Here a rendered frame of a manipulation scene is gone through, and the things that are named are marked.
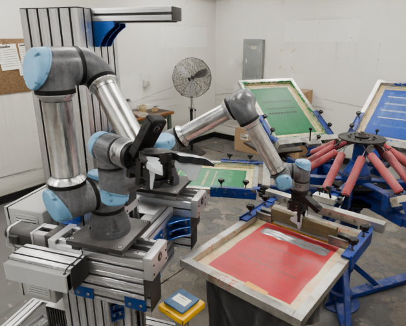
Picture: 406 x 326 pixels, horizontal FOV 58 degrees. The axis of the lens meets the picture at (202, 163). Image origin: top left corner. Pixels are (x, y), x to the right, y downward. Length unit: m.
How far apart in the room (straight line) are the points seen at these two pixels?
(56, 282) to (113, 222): 0.28
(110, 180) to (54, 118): 0.29
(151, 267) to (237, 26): 6.02
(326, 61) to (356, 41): 0.52
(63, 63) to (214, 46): 6.24
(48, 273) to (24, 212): 0.43
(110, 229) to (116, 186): 0.38
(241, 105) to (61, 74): 0.80
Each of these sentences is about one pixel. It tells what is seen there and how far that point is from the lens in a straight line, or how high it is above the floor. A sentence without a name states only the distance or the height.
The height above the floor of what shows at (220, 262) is 0.95.
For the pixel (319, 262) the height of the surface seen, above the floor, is 0.95.
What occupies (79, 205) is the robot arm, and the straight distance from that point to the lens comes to 1.22.
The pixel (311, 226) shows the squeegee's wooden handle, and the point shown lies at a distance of 1.93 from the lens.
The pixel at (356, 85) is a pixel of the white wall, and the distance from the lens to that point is 6.04.
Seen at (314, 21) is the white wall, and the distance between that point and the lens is 6.27.
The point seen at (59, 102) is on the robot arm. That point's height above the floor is 1.75.
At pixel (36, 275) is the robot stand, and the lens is 1.43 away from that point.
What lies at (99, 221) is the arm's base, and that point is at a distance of 1.32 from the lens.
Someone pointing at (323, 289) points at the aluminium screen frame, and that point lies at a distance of 1.59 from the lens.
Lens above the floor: 1.92
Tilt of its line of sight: 19 degrees down
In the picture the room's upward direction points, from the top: straight up
